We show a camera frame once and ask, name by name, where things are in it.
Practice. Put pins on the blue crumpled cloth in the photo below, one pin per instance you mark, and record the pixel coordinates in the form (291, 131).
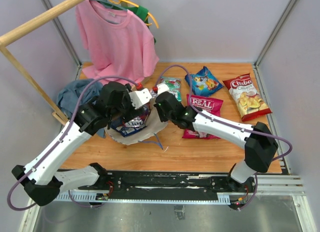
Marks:
(68, 97)

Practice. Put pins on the red Chuba chips bag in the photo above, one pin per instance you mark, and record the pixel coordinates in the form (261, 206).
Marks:
(248, 100)

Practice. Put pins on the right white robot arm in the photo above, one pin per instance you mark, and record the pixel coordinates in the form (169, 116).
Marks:
(201, 118)

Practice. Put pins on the wooden clothes rack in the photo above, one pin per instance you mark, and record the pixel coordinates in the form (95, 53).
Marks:
(35, 62)

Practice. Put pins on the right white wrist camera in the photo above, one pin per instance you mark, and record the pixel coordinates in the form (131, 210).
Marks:
(161, 88)

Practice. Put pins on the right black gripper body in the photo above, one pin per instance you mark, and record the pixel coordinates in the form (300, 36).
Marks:
(164, 117)

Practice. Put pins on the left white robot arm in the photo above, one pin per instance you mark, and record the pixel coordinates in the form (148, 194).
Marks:
(42, 178)

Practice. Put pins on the blue snack bag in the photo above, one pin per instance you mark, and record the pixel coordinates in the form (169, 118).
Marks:
(203, 83)

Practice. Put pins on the pink snack bag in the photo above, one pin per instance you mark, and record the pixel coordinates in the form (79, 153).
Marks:
(211, 105)

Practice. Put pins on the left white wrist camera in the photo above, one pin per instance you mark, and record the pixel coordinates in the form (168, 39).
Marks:
(140, 97)

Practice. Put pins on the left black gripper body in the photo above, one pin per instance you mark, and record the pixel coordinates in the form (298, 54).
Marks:
(126, 111)

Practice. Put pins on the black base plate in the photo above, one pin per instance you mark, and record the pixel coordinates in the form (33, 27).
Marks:
(171, 186)

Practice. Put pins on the yellow hanger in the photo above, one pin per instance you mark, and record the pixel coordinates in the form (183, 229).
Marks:
(140, 7)

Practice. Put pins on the blue checkered paper bag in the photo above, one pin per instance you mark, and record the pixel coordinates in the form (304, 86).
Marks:
(153, 126)

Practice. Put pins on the green garment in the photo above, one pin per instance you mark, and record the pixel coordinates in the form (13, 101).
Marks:
(140, 13)

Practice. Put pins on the green white snack pack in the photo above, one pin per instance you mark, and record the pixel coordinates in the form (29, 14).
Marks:
(174, 85)

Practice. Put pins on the pink t-shirt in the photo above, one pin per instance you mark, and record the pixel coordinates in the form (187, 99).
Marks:
(119, 43)

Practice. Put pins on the blue white snack pack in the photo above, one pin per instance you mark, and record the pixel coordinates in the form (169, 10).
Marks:
(130, 127)

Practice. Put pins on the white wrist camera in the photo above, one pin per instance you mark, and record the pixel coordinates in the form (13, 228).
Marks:
(140, 97)
(161, 88)

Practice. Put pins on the pink purple snack pouch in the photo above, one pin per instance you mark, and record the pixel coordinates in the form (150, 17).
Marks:
(143, 112)

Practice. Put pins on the grey-blue hanger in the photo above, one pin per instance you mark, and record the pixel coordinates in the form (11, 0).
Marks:
(108, 4)

